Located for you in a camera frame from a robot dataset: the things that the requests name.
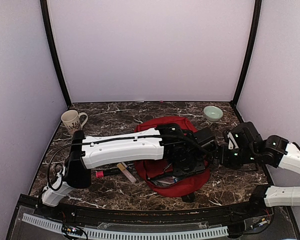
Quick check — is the red student backpack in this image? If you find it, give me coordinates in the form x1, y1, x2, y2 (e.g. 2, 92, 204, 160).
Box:
134, 116, 211, 198

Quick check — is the pink black highlighter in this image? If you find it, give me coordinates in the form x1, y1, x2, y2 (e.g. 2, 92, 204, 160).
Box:
95, 168, 121, 178

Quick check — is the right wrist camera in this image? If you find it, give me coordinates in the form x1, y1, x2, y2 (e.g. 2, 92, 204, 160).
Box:
227, 131, 239, 150

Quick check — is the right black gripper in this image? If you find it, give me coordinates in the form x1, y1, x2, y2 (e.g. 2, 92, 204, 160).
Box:
206, 144, 258, 170

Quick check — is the celadon bowl far right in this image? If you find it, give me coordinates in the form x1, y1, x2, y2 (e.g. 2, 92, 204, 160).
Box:
203, 105, 224, 122

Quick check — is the black frame post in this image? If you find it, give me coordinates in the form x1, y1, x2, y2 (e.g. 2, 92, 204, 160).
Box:
39, 0, 72, 107
231, 0, 262, 108

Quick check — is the right black frame post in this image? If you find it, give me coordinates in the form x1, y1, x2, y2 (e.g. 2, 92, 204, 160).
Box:
231, 0, 262, 108

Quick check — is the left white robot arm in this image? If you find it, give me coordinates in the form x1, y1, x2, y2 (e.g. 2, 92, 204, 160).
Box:
40, 123, 217, 218

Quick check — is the pale yellow highlighter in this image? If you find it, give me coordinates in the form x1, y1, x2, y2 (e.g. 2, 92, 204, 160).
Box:
116, 162, 137, 184

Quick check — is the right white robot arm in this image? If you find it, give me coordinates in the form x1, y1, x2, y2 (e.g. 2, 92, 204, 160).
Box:
213, 121, 300, 217

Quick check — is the dog cover book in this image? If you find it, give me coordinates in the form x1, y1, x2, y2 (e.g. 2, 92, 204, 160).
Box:
162, 176, 184, 185

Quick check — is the cream patterned mug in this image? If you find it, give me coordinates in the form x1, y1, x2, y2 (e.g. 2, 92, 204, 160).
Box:
61, 109, 89, 136

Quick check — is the left black frame post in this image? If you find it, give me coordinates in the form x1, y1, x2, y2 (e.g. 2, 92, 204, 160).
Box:
39, 0, 72, 107

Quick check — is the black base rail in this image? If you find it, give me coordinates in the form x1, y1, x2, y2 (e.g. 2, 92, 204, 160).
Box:
16, 193, 288, 225

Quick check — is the white slotted cable duct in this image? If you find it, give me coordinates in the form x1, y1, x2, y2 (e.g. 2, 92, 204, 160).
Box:
21, 213, 229, 240

